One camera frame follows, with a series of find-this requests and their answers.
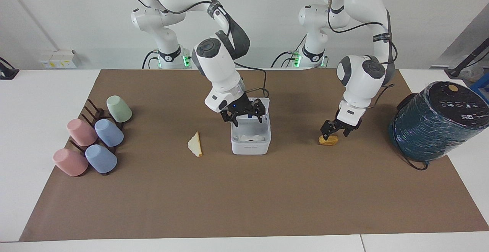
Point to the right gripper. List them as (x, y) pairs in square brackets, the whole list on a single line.
[(240, 107)]

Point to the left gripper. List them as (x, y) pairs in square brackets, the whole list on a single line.
[(338, 124)]

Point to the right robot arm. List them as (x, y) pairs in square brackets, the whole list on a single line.
[(216, 63)]

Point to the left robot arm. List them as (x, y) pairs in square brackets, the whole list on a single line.
[(361, 78)]

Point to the white square bin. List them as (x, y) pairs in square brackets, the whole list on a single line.
[(250, 141)]

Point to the dark round plastic-wrapped bin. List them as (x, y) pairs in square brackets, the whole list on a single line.
[(435, 122)]

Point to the brown food nugget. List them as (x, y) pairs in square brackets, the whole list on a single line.
[(329, 140)]

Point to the bread slice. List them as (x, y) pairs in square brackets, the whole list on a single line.
[(196, 145)]

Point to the green cup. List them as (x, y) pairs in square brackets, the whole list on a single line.
[(119, 108)]

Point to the blue cup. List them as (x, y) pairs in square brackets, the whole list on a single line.
[(101, 159), (109, 132)]

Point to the black stand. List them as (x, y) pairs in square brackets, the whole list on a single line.
[(7, 70), (468, 58)]

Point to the blue box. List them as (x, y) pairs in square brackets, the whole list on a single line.
[(482, 86)]

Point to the dark brown cup rack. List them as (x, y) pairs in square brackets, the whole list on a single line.
[(94, 113)]

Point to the pink cup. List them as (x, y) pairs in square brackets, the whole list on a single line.
[(81, 132), (70, 162)]

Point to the white socket box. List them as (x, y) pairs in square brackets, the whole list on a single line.
[(57, 58)]

